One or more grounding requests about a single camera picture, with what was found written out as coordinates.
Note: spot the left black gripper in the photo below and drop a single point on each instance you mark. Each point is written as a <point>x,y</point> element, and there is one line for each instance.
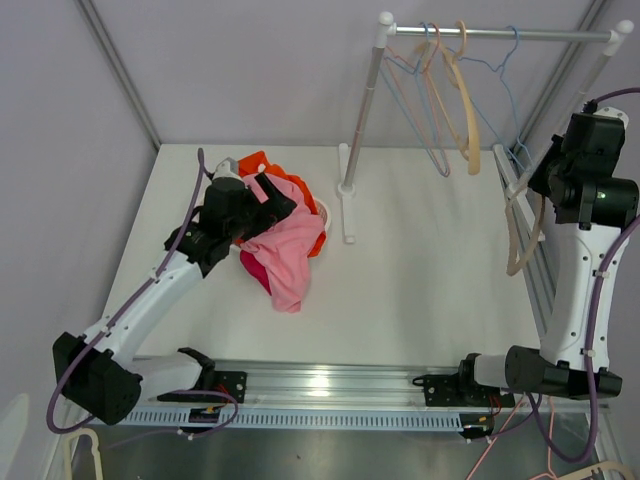
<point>271,211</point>

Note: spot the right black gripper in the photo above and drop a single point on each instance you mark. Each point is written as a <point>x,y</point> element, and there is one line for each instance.
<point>539,181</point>

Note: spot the pink t shirt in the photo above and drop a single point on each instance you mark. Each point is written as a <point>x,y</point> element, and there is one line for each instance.
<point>288,270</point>

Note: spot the magenta t shirt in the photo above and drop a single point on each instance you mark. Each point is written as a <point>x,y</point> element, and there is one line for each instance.
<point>255,270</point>

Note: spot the orange t shirt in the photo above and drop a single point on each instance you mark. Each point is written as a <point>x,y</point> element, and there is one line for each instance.
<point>305,223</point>

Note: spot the beige wooden hanger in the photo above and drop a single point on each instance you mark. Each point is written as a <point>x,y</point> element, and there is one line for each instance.
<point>432,47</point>

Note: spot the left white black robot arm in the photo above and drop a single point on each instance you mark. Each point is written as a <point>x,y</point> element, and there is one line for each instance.
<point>97,370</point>

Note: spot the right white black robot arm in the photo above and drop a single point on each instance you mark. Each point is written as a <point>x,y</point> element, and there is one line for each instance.
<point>592,209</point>

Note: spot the pink hanger on floor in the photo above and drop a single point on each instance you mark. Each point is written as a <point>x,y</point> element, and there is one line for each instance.
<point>504,431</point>

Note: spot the beige hanger bottom right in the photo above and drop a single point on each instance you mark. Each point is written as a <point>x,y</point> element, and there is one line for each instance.
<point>590,471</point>

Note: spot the white plastic laundry basket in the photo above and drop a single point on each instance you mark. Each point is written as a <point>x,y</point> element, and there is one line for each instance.
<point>322,211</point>

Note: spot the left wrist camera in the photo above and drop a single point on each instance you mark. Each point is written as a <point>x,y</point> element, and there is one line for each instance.
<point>230,167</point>

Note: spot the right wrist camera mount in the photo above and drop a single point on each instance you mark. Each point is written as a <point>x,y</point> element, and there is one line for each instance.
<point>594,108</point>

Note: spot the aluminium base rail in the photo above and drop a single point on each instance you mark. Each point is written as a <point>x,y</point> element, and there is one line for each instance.
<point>324,387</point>

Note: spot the white cable duct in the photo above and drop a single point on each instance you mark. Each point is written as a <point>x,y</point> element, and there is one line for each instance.
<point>296,419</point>

